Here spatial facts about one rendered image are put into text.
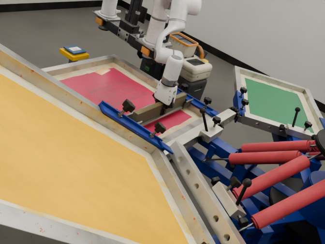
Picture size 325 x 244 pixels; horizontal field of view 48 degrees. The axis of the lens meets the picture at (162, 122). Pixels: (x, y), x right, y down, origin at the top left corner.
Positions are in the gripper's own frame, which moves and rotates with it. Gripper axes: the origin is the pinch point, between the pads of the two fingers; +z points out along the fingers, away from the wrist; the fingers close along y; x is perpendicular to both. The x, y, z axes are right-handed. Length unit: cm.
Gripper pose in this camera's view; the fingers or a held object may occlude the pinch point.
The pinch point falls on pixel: (160, 109)
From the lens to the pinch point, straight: 180.2
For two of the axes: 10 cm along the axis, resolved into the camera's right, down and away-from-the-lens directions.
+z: -2.6, 8.2, 5.1
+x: -6.0, 2.8, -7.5
